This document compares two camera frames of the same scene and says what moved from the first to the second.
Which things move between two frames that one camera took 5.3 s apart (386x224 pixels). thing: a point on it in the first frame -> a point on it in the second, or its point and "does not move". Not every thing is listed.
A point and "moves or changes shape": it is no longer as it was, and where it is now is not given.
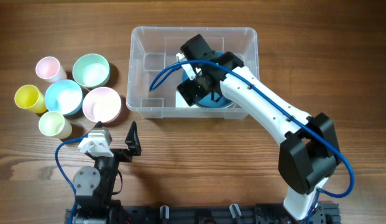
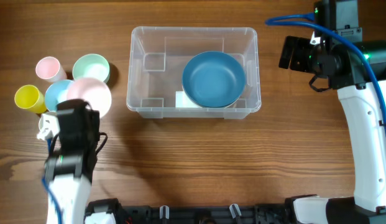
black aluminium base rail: [217, 214] does not move
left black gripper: [134, 146] -> [95, 116]
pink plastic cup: [49, 68] does not move
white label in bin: [181, 102] does not move
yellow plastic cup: [28, 96] does not move
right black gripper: [194, 91] -> [296, 59]
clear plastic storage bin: [151, 48] does not move
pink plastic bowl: [102, 104] moves or changes shape
